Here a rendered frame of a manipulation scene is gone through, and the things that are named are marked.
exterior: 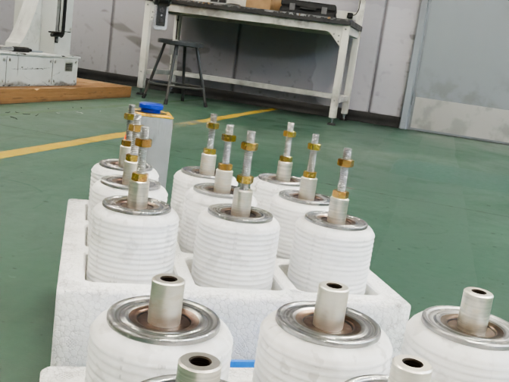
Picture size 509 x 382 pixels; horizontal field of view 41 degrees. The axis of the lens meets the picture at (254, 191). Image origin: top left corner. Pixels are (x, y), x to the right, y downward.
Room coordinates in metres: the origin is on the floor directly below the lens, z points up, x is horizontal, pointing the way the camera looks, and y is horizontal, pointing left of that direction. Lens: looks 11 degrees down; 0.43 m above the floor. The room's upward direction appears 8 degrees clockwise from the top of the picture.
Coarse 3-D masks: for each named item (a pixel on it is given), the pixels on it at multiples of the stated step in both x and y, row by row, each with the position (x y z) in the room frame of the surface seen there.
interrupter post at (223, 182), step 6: (216, 174) 0.87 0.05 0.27; (222, 174) 0.86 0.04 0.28; (228, 174) 0.86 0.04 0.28; (216, 180) 0.87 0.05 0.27; (222, 180) 0.86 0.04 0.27; (228, 180) 0.86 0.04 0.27; (216, 186) 0.87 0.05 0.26; (222, 186) 0.86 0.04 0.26; (228, 186) 0.87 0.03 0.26; (216, 192) 0.86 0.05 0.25; (222, 192) 0.86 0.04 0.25; (228, 192) 0.87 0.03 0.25
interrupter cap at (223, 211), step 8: (208, 208) 0.75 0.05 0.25; (216, 208) 0.76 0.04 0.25; (224, 208) 0.77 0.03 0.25; (256, 208) 0.79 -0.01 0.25; (216, 216) 0.73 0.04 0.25; (224, 216) 0.73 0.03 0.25; (232, 216) 0.73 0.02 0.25; (256, 216) 0.76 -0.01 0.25; (264, 216) 0.76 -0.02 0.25; (272, 216) 0.76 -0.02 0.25
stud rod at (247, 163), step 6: (252, 132) 0.76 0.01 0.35; (246, 138) 0.76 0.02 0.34; (252, 138) 0.76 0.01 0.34; (246, 150) 0.76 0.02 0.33; (246, 156) 0.76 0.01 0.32; (246, 162) 0.76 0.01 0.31; (246, 168) 0.76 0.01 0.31; (246, 174) 0.76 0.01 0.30; (240, 186) 0.76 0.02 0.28; (246, 186) 0.76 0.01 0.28
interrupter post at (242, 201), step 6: (234, 192) 0.76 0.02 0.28; (240, 192) 0.75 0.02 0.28; (246, 192) 0.75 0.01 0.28; (252, 192) 0.76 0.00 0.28; (234, 198) 0.75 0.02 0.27; (240, 198) 0.75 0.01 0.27; (246, 198) 0.75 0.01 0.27; (234, 204) 0.75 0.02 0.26; (240, 204) 0.75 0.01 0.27; (246, 204) 0.75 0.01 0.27; (234, 210) 0.75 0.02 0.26; (240, 210) 0.75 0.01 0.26; (246, 210) 0.75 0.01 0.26; (240, 216) 0.75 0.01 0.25; (246, 216) 0.75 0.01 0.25
